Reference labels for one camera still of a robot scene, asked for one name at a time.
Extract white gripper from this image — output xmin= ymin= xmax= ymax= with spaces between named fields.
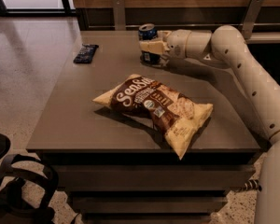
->
xmin=139 ymin=30 xmax=191 ymax=59

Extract blue pepsi can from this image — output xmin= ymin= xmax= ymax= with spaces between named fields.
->
xmin=138 ymin=23 xmax=161 ymax=64

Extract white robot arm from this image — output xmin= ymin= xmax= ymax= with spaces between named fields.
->
xmin=139 ymin=25 xmax=280 ymax=224

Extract dark blue snack bar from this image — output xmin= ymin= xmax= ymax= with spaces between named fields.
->
xmin=73 ymin=44 xmax=99 ymax=63

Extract brown white chips bag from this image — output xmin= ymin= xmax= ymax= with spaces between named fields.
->
xmin=93 ymin=74 xmax=213 ymax=159

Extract grey drawer cabinet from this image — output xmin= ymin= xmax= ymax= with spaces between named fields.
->
xmin=28 ymin=31 xmax=269 ymax=224

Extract left metal bracket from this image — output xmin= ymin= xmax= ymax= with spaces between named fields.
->
xmin=112 ymin=0 xmax=126 ymax=31

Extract metal bracket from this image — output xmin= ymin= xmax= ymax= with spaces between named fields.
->
xmin=239 ymin=0 xmax=264 ymax=39
xmin=112 ymin=0 xmax=126 ymax=31

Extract right metal bracket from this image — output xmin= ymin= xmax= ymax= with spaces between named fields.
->
xmin=239 ymin=0 xmax=264 ymax=39

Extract black bag with straps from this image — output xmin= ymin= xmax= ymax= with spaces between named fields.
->
xmin=0 ymin=154 xmax=58 ymax=224

